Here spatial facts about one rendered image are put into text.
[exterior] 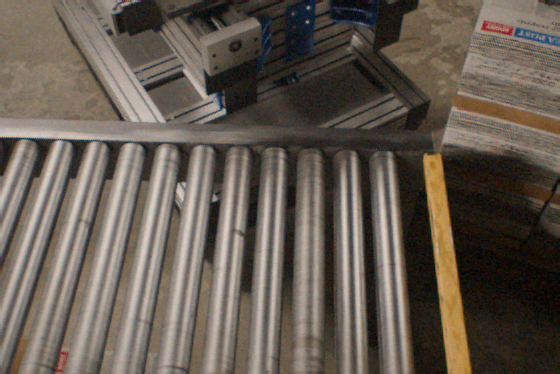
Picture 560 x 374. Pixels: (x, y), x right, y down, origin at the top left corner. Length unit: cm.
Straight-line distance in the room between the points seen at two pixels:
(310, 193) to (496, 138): 63
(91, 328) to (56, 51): 182
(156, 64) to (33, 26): 79
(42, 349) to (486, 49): 101
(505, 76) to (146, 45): 129
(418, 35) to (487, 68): 125
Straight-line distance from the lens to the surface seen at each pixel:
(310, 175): 110
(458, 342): 96
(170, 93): 210
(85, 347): 98
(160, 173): 112
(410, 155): 117
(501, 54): 142
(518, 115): 152
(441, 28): 272
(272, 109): 202
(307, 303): 97
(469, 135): 158
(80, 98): 247
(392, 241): 104
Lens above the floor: 167
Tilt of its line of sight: 53 degrees down
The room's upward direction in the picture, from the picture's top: straight up
